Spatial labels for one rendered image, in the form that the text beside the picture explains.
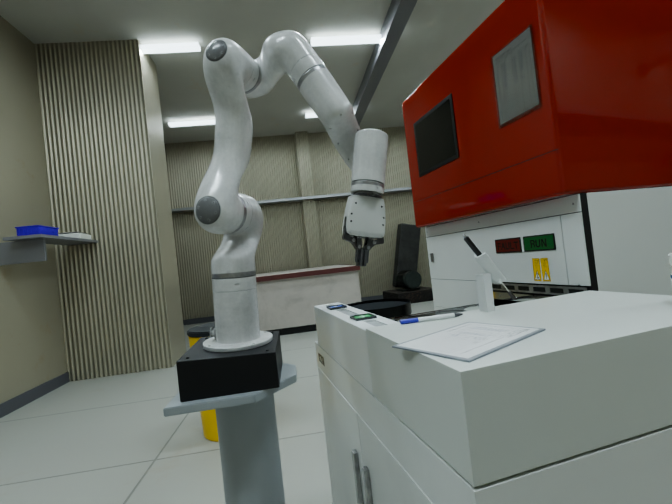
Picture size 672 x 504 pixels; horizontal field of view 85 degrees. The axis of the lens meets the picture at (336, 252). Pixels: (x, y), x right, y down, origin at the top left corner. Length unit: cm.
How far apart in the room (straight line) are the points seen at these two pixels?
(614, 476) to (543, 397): 17
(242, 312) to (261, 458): 38
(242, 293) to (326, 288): 493
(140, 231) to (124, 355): 154
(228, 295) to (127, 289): 425
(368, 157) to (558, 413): 63
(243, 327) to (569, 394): 74
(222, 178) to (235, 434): 66
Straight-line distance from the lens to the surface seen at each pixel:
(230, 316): 102
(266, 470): 114
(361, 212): 89
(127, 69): 577
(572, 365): 62
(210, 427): 283
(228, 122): 106
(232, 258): 101
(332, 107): 96
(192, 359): 99
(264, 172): 894
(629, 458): 73
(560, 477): 65
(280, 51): 106
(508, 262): 136
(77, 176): 559
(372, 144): 92
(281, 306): 593
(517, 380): 56
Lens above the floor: 112
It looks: 1 degrees up
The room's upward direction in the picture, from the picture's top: 6 degrees counter-clockwise
